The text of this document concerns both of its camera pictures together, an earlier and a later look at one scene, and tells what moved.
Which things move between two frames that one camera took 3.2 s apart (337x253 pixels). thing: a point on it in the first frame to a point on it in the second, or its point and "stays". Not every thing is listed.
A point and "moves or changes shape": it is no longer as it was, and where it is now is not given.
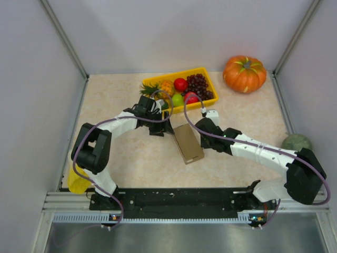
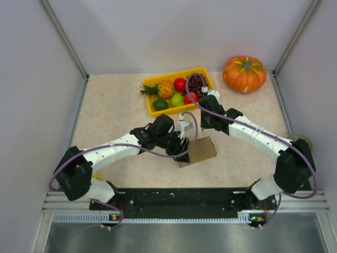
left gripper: (160, 126) to (178, 146)
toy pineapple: (166, 85) stays
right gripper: (206, 135) to (208, 119)
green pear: (177, 100) stays
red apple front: (191, 99) stays
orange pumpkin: (244, 74) stays
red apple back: (180, 84) stays
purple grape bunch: (197, 83) stays
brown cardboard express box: (189, 140) moves or changes shape
